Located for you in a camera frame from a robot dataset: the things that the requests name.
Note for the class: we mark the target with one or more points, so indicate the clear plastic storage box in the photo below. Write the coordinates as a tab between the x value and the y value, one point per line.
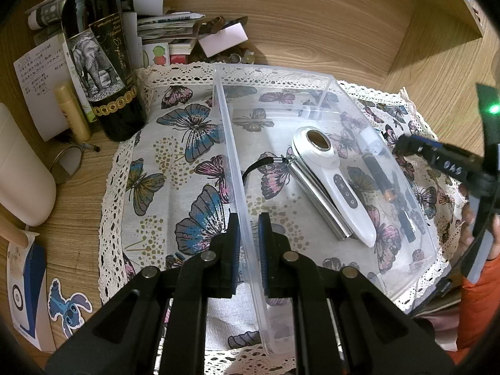
312	187

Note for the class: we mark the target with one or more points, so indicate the fruit print card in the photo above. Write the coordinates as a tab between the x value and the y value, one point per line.
159	54

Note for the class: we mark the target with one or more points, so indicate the black cylindrical tube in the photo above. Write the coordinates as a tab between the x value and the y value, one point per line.
386	187

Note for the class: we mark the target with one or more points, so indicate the person's right hand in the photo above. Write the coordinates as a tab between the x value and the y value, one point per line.
467	218

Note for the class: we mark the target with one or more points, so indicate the white folded card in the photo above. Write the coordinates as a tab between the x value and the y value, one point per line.
223	39

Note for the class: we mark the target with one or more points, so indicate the white handheld massager device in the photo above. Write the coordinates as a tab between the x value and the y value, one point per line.
336	187

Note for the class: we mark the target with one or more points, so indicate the stack of magazines and papers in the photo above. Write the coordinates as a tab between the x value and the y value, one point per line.
156	19

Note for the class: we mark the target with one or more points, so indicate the cream plastic container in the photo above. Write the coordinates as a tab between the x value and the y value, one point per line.
19	172

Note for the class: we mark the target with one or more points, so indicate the yellow lip balm tube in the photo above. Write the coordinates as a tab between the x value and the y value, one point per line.
72	114

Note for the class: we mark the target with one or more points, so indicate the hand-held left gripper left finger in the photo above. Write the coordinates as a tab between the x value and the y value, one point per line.
233	256

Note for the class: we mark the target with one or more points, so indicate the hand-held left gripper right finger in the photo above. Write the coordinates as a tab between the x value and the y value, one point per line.
264	258

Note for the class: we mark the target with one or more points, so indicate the blue cartoon sticker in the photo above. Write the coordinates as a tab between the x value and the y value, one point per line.
67	308

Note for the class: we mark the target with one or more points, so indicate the white handwritten note paper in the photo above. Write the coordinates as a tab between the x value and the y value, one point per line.
42	86

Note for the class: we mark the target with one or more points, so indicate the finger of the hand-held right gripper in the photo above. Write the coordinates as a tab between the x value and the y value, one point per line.
414	147

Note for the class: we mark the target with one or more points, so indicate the dark wine bottle elephant label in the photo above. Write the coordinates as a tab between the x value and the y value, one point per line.
102	58

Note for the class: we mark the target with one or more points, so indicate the person's orange sleeve forearm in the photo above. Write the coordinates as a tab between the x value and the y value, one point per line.
479	304

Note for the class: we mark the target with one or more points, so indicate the blue and white card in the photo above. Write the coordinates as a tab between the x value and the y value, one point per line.
27	300

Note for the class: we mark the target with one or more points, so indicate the butterfly print lace cloth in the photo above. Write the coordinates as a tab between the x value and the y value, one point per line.
172	187

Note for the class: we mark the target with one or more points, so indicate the round metal rim mirror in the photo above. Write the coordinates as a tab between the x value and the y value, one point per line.
67	164

